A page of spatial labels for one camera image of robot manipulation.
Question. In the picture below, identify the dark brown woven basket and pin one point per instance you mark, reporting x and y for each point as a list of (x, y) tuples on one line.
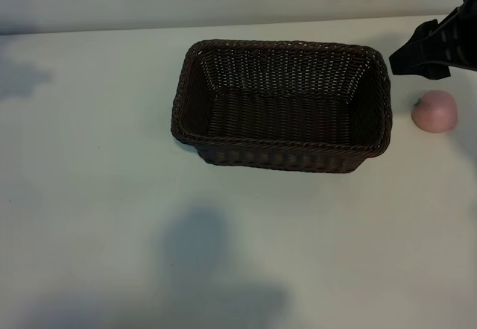
[(279, 120)]

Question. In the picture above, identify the pink toy peach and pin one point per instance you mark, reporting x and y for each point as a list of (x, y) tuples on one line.
[(436, 114)]

